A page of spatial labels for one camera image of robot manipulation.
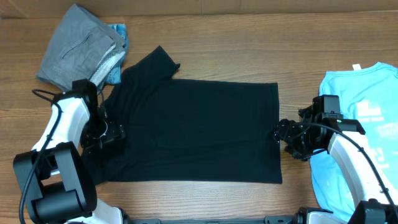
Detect black t-shirt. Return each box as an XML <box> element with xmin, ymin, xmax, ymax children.
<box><xmin>81</xmin><ymin>47</ymin><xmax>282</xmax><ymax>184</ymax></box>

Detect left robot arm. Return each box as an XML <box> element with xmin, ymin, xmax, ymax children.
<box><xmin>13</xmin><ymin>79</ymin><xmax>132</xmax><ymax>224</ymax></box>

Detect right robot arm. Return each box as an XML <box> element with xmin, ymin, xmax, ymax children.
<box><xmin>270</xmin><ymin>95</ymin><xmax>397</xmax><ymax>223</ymax></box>

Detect light blue t-shirt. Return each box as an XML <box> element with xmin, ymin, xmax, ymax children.
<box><xmin>310</xmin><ymin>62</ymin><xmax>397</xmax><ymax>221</ymax></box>

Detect folded grey shorts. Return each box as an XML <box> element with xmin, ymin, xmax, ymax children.
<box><xmin>36</xmin><ymin>4</ymin><xmax>124</xmax><ymax>91</ymax></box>

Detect folded blue jeans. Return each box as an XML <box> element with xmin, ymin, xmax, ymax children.
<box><xmin>106</xmin><ymin>24</ymin><xmax>129</xmax><ymax>85</ymax></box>

